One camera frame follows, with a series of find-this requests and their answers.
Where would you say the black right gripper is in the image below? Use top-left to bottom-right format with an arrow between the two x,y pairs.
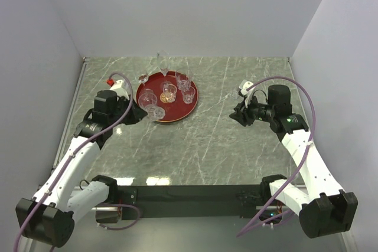
229,93 -> 275,126

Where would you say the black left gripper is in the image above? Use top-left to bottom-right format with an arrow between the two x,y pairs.
109,94 -> 148,127

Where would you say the small clear shot glass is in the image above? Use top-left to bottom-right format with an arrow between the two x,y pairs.
230,91 -> 239,99
181,86 -> 196,104
162,84 -> 177,103
146,104 -> 165,121

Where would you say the clear faceted tumbler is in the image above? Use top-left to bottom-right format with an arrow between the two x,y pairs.
175,70 -> 193,91
138,89 -> 157,112

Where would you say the clear stemmed wine glass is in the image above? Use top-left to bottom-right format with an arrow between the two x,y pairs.
136,73 -> 149,84

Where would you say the tall clear champagne flute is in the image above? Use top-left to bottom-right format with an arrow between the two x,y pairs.
157,50 -> 171,91

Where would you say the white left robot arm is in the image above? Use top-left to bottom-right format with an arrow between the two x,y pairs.
13,87 -> 147,251

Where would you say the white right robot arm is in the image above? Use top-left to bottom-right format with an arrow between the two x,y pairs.
230,80 -> 358,238

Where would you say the red round lacquer tray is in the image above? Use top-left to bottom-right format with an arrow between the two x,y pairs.
135,71 -> 199,123

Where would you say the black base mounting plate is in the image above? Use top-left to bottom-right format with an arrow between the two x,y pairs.
118,185 -> 263,218

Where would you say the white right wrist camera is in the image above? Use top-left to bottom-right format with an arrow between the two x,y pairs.
238,80 -> 255,107

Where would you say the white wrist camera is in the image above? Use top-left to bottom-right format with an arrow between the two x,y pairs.
238,80 -> 255,107
106,78 -> 129,99

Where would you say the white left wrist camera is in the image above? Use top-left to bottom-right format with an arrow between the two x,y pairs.
106,78 -> 129,99

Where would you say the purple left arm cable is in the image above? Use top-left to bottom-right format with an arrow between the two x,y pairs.
13,71 -> 143,252

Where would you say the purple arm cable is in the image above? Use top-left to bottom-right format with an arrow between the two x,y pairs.
13,71 -> 143,252
236,76 -> 318,238

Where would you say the aluminium extrusion rail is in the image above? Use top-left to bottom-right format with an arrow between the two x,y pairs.
31,184 -> 89,211

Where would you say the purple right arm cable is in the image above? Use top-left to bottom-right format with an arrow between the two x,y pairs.
236,76 -> 318,238

